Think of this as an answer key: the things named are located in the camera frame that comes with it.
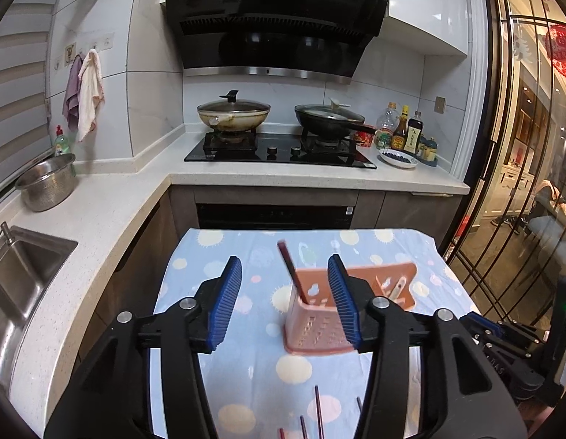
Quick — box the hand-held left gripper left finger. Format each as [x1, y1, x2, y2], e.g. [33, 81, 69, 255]
[44, 256, 243, 439]

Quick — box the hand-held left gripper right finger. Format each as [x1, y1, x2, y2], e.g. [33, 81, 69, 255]
[327, 254, 528, 439]

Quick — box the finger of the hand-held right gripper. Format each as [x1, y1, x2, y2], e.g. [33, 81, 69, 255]
[461, 311, 547, 357]
[477, 336, 547, 391]

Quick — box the pink perforated utensil holder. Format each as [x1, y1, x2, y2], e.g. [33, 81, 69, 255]
[283, 263, 418, 356]

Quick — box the blue printed tablecloth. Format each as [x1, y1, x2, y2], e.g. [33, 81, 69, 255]
[152, 228, 478, 439]

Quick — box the built-in black dishwasher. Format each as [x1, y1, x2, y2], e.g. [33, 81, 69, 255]
[194, 201, 359, 232]

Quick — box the white and blue plate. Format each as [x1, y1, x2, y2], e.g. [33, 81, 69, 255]
[378, 147, 420, 170]

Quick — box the black glass gas stove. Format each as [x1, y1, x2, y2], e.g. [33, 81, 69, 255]
[183, 132, 377, 170]

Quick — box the yellow cap sauce bottle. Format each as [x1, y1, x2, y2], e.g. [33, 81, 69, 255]
[392, 105, 412, 151]

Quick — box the dark soy sauce bottle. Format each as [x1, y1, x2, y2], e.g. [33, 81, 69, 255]
[404, 110, 425, 155]

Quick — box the black frying pan with lid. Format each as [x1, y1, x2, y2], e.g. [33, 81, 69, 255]
[294, 97, 377, 140]

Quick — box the clear plastic oil bottle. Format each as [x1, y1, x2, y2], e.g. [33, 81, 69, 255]
[375, 102, 400, 149]

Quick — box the beige wok with lid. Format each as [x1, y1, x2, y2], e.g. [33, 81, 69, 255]
[197, 90, 271, 134]

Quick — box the steel sink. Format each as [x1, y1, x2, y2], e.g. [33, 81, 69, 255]
[0, 222, 79, 389]

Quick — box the glass sliding door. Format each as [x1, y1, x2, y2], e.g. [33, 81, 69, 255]
[466, 0, 566, 325]

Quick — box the steel pot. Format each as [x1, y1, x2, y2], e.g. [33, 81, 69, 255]
[15, 153, 78, 212]

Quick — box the green dish soap bottle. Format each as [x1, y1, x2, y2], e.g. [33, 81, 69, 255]
[53, 124, 72, 157]

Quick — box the steel sink soap dispenser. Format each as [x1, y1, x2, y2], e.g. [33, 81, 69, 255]
[0, 222, 18, 261]

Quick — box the white hanging towel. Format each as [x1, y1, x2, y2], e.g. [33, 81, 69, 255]
[76, 48, 105, 142]

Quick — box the purple hanging towel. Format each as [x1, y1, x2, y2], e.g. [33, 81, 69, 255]
[62, 55, 85, 131]

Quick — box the red paper cutting decoration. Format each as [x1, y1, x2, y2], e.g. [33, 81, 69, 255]
[545, 23, 566, 80]

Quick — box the black range hood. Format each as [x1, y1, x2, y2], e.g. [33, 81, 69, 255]
[160, 0, 391, 85]

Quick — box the window blind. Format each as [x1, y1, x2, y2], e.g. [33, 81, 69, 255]
[0, 0, 57, 202]

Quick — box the white upper cabinet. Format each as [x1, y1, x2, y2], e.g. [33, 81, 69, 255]
[386, 0, 471, 58]

